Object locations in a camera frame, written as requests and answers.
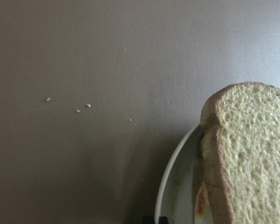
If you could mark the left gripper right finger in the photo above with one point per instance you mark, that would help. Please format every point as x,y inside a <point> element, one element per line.
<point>163,220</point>

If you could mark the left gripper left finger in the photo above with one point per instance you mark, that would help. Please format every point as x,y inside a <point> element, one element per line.
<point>147,220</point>

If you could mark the bread slice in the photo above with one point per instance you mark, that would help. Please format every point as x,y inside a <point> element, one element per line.
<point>241,154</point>

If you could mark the white round plate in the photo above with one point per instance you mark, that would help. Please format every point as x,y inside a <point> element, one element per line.
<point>174,199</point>

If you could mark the fried egg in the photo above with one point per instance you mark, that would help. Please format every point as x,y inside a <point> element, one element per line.
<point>202,213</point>

